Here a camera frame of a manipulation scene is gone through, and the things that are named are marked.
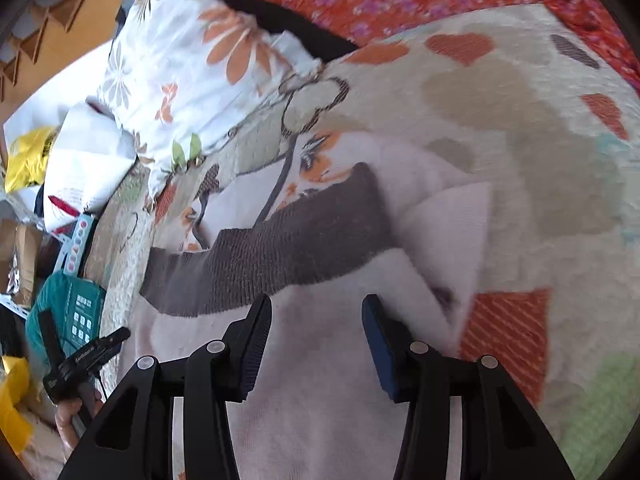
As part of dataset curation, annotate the pale pink knit sweater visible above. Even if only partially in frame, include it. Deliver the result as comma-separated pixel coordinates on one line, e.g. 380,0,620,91
120,132,491,479

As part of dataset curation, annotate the person's left hand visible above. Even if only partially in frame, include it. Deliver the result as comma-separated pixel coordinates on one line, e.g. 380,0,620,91
55,399,84,458

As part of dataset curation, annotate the teal storage box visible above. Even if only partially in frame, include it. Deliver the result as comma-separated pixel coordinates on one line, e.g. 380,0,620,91
25,271,106,364

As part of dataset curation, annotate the pastel dotted flat box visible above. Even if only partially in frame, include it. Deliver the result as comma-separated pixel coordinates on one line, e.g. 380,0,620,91
53,214,98,276

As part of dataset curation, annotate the cardboard box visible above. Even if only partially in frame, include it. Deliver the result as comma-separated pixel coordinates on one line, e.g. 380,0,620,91
0,219,42,310

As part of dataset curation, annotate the white paper bag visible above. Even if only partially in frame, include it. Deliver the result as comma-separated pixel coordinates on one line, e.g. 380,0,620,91
43,102,137,233

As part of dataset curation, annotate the yellow plastic bag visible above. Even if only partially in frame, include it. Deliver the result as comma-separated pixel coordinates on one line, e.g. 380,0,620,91
4,127,60,193

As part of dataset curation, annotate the white floral pillow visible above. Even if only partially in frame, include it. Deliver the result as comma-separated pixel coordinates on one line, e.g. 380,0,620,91
98,0,321,200

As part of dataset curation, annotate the cream heart pattern quilt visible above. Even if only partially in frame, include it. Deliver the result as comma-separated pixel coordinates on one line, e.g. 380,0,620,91
99,6,639,479

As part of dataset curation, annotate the wooden stair railing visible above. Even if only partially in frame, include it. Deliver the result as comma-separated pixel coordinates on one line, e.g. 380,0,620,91
0,0,156,126

